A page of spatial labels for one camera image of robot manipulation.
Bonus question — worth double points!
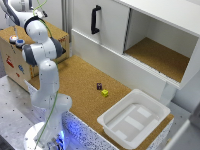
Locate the red button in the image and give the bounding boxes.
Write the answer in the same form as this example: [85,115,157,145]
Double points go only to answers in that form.
[8,34,19,45]

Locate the black door handle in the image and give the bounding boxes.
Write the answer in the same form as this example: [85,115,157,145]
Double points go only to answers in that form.
[90,4,103,36]

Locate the white sliding door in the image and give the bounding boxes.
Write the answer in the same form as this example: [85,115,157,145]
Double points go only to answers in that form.
[72,0,131,56]

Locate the wooden drawer box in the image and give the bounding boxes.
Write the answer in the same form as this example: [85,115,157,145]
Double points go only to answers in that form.
[0,20,71,93]

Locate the white cabinet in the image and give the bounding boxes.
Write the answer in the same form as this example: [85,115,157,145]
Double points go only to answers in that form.
[70,0,200,108]

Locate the yellow block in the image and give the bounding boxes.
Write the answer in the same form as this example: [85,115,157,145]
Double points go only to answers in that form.
[101,88,110,98]

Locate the green cable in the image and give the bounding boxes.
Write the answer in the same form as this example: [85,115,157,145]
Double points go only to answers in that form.
[32,0,61,150]

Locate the purple block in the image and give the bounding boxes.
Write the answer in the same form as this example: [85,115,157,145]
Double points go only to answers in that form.
[96,82,104,91]

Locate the blue button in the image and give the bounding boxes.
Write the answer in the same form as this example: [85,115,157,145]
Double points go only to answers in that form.
[15,38,26,48]

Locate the white plastic box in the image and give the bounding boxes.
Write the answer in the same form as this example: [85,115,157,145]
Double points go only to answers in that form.
[96,88,172,150]

